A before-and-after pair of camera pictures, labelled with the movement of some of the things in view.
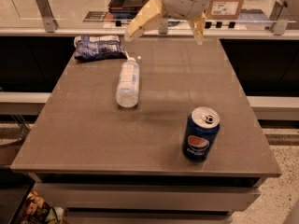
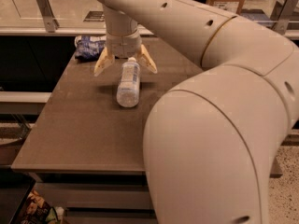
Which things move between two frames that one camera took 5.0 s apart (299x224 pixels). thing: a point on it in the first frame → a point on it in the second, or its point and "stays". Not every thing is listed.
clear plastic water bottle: (127, 93) stays
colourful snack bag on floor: (38, 211) stays
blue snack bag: (99, 48) stays
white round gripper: (185, 1) → (123, 46)
